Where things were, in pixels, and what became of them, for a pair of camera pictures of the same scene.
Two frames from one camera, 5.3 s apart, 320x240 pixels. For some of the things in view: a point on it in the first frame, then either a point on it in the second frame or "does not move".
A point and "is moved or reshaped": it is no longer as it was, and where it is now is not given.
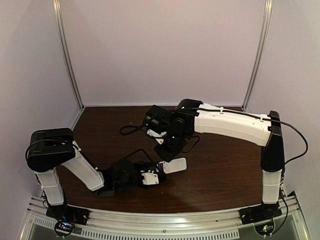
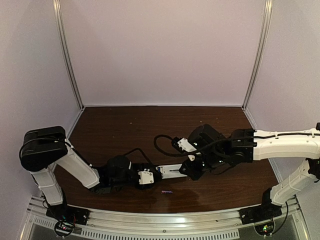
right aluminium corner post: [267, 17] does not move
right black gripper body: [166, 152] to [194, 167]
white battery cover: [150, 178] does not move
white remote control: [175, 165] is moved or reshaped
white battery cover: [153, 133] to [182, 144]
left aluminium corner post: [57, 8] does not move
